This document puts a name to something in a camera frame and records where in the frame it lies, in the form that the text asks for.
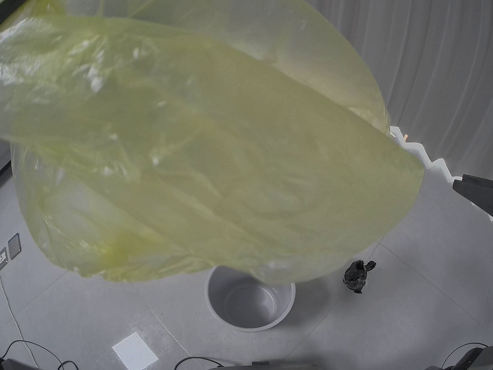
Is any black cable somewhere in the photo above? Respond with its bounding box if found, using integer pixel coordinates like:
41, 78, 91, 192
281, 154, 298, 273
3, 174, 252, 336
0, 339, 79, 370
441, 343, 488, 370
173, 356, 224, 370

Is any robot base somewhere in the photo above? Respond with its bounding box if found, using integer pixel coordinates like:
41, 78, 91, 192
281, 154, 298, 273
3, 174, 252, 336
208, 361, 320, 370

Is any white curtain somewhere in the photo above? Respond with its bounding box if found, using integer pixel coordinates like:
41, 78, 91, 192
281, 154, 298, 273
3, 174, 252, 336
256, 0, 493, 180

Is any yellow plastic bag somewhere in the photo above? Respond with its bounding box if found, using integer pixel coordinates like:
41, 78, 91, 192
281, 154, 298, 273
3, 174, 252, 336
0, 0, 425, 286

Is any white trash bin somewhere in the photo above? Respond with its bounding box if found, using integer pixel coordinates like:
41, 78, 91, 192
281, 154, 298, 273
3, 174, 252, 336
204, 264, 296, 330

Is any crumpled black plastic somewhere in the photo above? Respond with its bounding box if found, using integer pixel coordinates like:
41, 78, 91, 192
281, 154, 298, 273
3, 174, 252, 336
343, 260, 377, 295

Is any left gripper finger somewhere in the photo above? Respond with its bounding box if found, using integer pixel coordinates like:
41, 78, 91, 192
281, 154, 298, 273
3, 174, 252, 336
0, 0, 34, 26

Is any white cable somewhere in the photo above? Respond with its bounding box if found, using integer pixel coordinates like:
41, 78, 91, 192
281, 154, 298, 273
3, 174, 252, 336
0, 274, 31, 348

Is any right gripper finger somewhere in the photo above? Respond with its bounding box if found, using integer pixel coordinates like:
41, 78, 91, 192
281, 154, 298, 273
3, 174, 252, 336
452, 179, 493, 216
462, 174, 493, 187

